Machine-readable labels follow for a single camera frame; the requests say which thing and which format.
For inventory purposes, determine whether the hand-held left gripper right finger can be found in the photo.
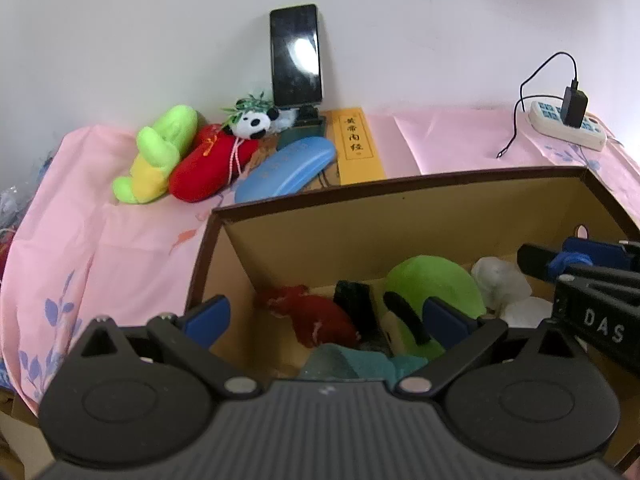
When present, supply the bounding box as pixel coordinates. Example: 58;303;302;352
395;296;583;396

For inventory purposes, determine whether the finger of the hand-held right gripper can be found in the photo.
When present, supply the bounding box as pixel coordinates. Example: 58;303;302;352
516;242;640;297
561;236;640;271

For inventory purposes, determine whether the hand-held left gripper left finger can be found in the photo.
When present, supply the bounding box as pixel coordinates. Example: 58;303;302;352
72;294;263;396

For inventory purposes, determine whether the white fluffy cloth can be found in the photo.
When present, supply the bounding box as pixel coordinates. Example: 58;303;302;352
471;256;533;311

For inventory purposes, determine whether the large green plush toy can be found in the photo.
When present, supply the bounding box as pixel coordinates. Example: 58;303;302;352
382;255;487;361

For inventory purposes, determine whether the dark cloth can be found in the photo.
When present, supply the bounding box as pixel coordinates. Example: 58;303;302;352
332;280;391;351

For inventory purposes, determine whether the teal cloth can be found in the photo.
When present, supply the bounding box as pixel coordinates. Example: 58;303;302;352
297;342;426;381

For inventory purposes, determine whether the red knitted cloth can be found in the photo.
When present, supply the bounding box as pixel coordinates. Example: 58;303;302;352
257;284;362;348

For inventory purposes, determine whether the brown cardboard box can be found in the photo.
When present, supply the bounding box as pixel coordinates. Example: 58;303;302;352
185;166;640;471

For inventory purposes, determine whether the white power strip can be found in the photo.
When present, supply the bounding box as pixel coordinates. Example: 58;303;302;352
529;100;608;152

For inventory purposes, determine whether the pink printed sheet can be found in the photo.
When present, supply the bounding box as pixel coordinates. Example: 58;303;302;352
0;105;640;416

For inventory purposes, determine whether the black charger adapter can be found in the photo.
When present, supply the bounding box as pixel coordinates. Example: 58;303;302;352
560;80;590;130

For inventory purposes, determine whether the red plush toy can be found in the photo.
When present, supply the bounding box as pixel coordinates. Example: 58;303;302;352
168;122;261;204

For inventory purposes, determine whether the blue glasses case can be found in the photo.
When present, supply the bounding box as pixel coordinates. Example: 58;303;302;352
234;136;337;206

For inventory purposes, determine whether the green and yellow plush toy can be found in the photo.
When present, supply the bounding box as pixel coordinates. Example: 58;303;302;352
112;105;199;206

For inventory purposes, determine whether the yellow book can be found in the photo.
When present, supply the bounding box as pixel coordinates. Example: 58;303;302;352
332;107;387;186

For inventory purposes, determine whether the panda plush toy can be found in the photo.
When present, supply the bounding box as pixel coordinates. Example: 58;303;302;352
221;91;296;140

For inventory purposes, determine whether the dark phone stand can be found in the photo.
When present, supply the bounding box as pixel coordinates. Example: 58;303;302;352
277;105;327;150

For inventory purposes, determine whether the cardboard carton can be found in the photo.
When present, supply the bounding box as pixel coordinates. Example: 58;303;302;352
0;390;56;480

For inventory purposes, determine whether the clear plastic bag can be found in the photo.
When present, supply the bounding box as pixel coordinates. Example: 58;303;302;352
0;185;33;231

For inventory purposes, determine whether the black smartphone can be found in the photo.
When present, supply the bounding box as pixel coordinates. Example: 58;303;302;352
269;3;325;110

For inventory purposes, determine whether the black charger cable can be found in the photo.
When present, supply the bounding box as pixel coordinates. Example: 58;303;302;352
496;51;581;160

